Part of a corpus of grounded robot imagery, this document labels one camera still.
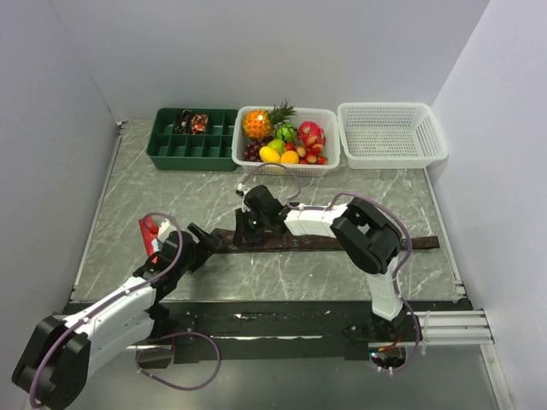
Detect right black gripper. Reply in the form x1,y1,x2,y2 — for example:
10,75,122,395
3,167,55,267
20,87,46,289
232,207,269,245

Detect brown floral necktie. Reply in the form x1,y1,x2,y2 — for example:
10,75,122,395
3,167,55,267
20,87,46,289
209,228,441,254

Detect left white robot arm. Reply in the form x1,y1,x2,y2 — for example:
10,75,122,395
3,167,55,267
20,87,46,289
11,224,221,409

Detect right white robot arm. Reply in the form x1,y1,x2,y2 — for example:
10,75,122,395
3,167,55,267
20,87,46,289
232,183,403,341

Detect red toothpaste box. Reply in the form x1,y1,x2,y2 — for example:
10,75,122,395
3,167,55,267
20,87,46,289
138,216,161,257

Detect toy yellow mango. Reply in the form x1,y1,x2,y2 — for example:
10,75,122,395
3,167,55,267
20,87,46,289
259,146,281,163

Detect toy orange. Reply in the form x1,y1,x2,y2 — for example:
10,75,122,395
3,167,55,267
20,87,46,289
279,150,300,164

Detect toy purple grapes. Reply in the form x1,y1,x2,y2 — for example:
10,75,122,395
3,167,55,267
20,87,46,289
244,137,273,162

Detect toy green apple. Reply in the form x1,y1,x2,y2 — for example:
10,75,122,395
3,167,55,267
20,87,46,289
268,138,285,155

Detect green compartment tray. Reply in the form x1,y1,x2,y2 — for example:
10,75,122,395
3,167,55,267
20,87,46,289
146,108,238,172

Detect toy watermelon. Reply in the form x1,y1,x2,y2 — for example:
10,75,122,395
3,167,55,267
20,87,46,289
274,122,298,143

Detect toy pineapple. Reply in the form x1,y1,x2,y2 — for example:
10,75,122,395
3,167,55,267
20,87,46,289
243,100,296,139

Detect toy dragon fruit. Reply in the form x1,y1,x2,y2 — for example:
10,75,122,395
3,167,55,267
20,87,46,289
297,121,326,147

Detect red patterned rolled tie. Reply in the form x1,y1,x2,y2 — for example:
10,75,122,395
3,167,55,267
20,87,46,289
190,113,209,135

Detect white fruit basket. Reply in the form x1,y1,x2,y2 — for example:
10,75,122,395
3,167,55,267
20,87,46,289
232,106,341,177

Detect dark rolled tie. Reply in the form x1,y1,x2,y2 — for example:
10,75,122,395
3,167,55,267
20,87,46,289
173,108,193,134

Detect empty white basket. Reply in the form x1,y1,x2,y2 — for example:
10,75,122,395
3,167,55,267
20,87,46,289
338,102,448,170

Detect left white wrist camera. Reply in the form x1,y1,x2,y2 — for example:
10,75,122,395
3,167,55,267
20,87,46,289
147,217,174,251

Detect aluminium frame rail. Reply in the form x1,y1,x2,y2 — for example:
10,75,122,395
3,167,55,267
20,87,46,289
416,310,494,346

